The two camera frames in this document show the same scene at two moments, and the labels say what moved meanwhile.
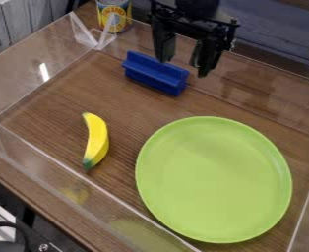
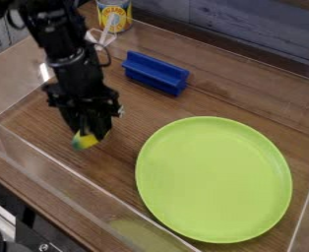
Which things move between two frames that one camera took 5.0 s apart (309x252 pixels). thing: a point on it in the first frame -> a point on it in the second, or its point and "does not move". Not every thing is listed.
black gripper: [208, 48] -> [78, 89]
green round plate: [212, 179] does not move
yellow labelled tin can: [114, 16] does not move
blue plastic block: [162, 76] does not move
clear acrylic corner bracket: [93, 38] does not move
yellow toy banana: [97, 144] -> [83, 142]
